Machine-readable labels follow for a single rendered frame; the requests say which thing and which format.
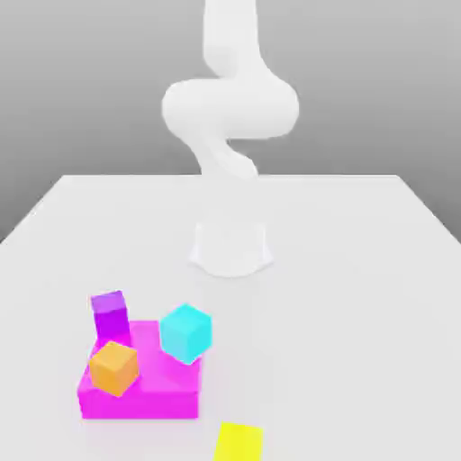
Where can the large magenta box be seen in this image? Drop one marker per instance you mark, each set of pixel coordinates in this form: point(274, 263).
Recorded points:
point(162, 389)

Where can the small purple cube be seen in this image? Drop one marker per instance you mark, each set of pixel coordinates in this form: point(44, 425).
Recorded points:
point(111, 320)

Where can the small cyan cube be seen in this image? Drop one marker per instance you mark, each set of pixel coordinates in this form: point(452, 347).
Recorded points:
point(185, 333)

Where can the small orange cube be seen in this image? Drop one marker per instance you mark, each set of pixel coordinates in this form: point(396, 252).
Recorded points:
point(113, 369)

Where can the small yellow cube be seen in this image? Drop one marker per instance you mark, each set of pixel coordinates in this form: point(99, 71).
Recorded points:
point(237, 443)

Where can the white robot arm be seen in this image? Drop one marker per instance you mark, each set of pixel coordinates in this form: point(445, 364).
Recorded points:
point(230, 108)

